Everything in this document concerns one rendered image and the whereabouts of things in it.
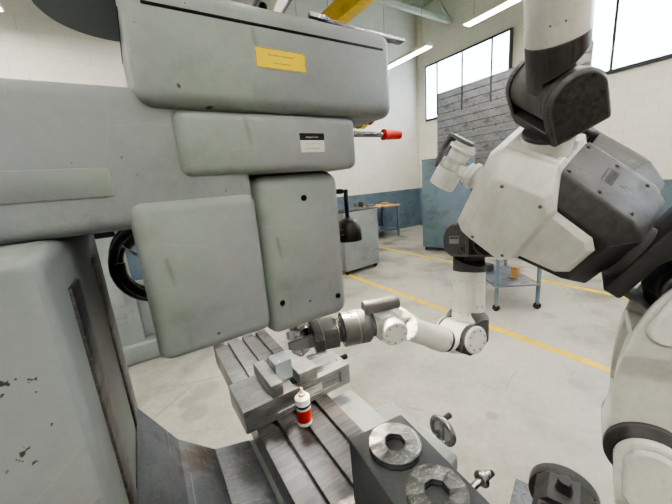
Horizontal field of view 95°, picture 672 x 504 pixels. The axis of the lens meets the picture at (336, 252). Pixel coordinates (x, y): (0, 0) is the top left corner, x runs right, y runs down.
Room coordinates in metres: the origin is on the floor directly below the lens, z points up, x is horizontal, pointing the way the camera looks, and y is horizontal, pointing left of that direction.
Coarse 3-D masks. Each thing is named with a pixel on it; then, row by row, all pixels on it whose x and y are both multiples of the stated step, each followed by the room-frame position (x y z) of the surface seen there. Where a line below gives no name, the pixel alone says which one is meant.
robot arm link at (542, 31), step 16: (528, 0) 0.52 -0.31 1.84; (544, 0) 0.50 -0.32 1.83; (560, 0) 0.49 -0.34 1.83; (576, 0) 0.49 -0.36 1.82; (592, 0) 0.50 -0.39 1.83; (528, 16) 0.53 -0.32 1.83; (544, 16) 0.51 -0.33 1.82; (560, 16) 0.50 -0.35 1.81; (576, 16) 0.50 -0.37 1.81; (592, 16) 0.51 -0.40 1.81; (528, 32) 0.54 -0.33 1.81; (544, 32) 0.52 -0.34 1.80; (560, 32) 0.51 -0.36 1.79; (576, 32) 0.51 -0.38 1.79; (528, 48) 0.55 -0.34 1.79; (544, 48) 0.53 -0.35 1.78
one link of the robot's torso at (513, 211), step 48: (528, 144) 0.62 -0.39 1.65; (576, 144) 0.62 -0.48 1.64; (480, 192) 0.68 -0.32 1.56; (528, 192) 0.58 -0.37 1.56; (576, 192) 0.56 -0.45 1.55; (624, 192) 0.56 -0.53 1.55; (480, 240) 0.72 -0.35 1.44; (528, 240) 0.63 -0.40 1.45; (576, 240) 0.56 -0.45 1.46; (624, 240) 0.53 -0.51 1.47
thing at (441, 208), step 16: (432, 160) 6.42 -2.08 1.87; (432, 192) 6.42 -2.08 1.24; (448, 192) 6.22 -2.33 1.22; (464, 192) 6.03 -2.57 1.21; (352, 208) 5.69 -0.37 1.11; (368, 208) 5.43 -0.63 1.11; (432, 208) 6.42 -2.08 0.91; (448, 208) 6.22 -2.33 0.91; (368, 224) 5.42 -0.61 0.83; (432, 224) 6.42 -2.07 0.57; (448, 224) 6.22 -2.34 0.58; (368, 240) 5.41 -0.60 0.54; (432, 240) 6.42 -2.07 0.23; (352, 256) 5.17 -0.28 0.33; (368, 256) 5.40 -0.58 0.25
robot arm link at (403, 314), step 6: (396, 312) 0.79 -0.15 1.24; (402, 312) 0.79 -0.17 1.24; (408, 312) 0.80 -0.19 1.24; (402, 318) 0.79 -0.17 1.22; (408, 318) 0.79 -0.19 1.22; (414, 318) 0.77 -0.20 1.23; (408, 324) 0.78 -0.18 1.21; (414, 324) 0.76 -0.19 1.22; (420, 324) 0.76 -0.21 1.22; (408, 330) 0.77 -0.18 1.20; (414, 330) 0.75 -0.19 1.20; (420, 330) 0.75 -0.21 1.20; (408, 336) 0.76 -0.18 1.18; (414, 336) 0.74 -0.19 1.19; (420, 336) 0.74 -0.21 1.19; (414, 342) 0.76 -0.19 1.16
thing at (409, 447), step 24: (384, 432) 0.47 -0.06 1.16; (408, 432) 0.46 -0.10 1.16; (360, 456) 0.44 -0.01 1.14; (384, 456) 0.42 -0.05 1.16; (408, 456) 0.42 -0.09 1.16; (432, 456) 0.42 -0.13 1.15; (360, 480) 0.44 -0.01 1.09; (384, 480) 0.39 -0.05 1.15; (408, 480) 0.37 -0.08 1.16; (432, 480) 0.37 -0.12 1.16; (456, 480) 0.37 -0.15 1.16
